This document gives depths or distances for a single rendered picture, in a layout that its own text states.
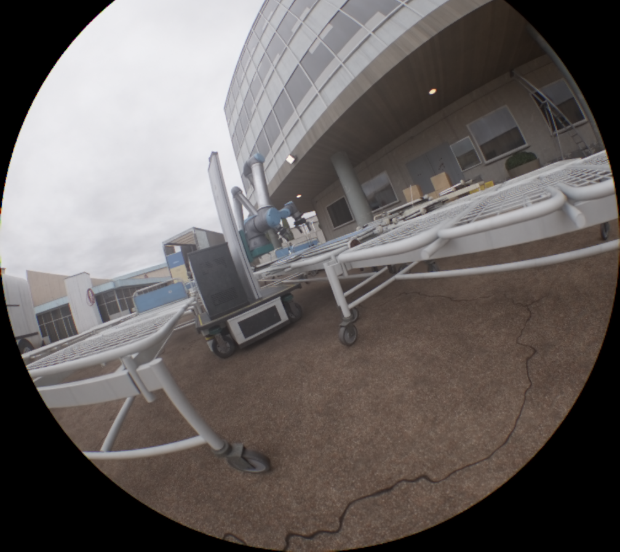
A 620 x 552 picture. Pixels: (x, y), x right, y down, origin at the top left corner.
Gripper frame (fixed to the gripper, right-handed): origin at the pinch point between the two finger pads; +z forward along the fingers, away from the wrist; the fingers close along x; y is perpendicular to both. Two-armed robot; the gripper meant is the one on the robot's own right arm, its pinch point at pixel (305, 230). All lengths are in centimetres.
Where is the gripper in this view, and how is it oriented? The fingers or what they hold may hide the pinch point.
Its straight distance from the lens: 201.3
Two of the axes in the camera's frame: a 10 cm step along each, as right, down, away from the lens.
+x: 7.1, -1.6, -6.8
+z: 5.0, 7.9, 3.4
